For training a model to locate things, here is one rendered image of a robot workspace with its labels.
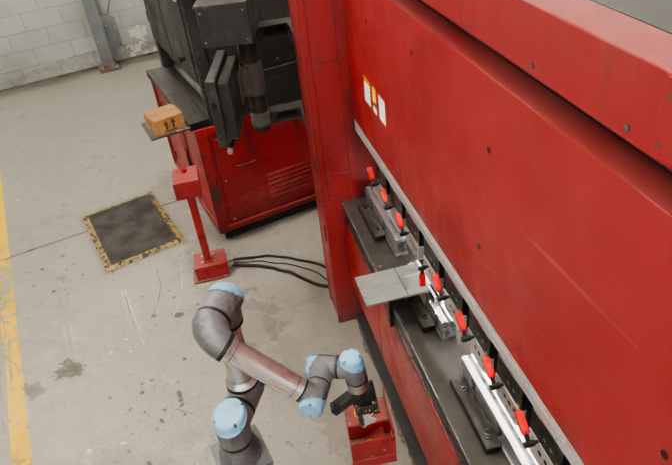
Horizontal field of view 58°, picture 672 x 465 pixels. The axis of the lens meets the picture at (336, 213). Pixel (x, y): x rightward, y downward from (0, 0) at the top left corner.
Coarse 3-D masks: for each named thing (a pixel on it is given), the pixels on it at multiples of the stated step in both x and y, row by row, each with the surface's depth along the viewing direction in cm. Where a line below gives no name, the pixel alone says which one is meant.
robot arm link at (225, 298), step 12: (216, 288) 191; (228, 288) 192; (204, 300) 189; (216, 300) 187; (228, 300) 188; (240, 300) 193; (228, 312) 186; (240, 312) 194; (240, 324) 195; (240, 336) 199; (228, 372) 206; (240, 372) 205; (228, 384) 210; (240, 384) 208; (252, 384) 210; (264, 384) 219; (228, 396) 210; (240, 396) 209; (252, 396) 211
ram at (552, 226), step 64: (384, 0) 209; (384, 64) 226; (448, 64) 165; (384, 128) 247; (448, 128) 176; (512, 128) 137; (576, 128) 118; (448, 192) 188; (512, 192) 144; (576, 192) 117; (640, 192) 98; (448, 256) 202; (512, 256) 152; (576, 256) 122; (640, 256) 102; (512, 320) 161; (576, 320) 128; (640, 320) 106; (576, 384) 134; (640, 384) 110; (576, 448) 141; (640, 448) 115
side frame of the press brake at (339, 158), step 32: (288, 0) 283; (320, 0) 264; (320, 32) 272; (320, 64) 280; (320, 96) 289; (320, 128) 298; (352, 128) 302; (320, 160) 307; (352, 160) 312; (320, 192) 321; (352, 192) 322; (320, 224) 352; (352, 288) 359
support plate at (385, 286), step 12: (360, 276) 253; (372, 276) 252; (384, 276) 252; (396, 276) 251; (360, 288) 247; (372, 288) 246; (384, 288) 246; (396, 288) 245; (420, 288) 244; (372, 300) 241; (384, 300) 240
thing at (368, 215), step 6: (360, 204) 315; (366, 204) 314; (360, 210) 312; (366, 210) 310; (366, 216) 305; (372, 216) 305; (366, 222) 303; (372, 222) 300; (378, 222) 300; (372, 228) 296; (372, 234) 295; (378, 234) 292; (384, 234) 292; (378, 240) 292
